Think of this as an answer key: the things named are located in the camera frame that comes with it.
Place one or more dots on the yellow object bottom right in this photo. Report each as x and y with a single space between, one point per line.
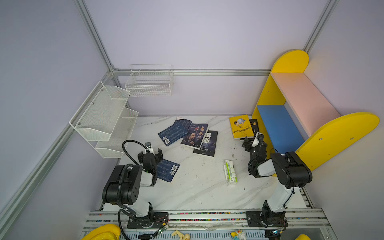
303 237

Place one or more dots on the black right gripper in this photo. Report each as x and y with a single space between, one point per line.
249 144

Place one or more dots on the dark old man cover book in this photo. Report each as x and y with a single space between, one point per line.
195 136

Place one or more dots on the blue file near left arm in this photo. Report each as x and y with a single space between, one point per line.
167 170

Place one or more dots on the small colourful toy figure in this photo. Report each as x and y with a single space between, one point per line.
238 235

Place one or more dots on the white wire wall basket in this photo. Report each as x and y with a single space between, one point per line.
150 80

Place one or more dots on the yellow object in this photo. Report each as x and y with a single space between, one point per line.
303 237
106 232

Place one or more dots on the dark blue file underneath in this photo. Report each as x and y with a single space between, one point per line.
184 123

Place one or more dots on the yellow object bottom left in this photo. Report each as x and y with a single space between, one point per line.
106 232

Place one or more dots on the yellow cartoon cover book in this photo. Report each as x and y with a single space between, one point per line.
241 127

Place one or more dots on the yellow pink blue bookshelf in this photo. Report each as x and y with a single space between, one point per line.
295 116

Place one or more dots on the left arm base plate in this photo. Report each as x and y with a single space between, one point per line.
151 221

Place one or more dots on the aluminium front rail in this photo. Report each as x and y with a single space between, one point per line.
220 224

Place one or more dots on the blue file near wall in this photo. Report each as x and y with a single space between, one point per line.
172 134

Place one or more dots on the black deer cover book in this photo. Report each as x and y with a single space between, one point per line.
254 125

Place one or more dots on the white green carton box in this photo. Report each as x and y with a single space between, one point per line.
230 172

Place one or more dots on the white mesh two-tier rack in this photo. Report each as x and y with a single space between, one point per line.
105 121

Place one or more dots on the black wolf cover book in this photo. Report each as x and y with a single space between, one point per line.
208 146

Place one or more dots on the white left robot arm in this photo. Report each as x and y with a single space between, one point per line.
123 186

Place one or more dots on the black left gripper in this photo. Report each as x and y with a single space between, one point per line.
141 156

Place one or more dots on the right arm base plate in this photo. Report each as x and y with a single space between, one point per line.
266 220

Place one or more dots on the beige toy figure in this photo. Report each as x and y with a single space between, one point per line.
181 235

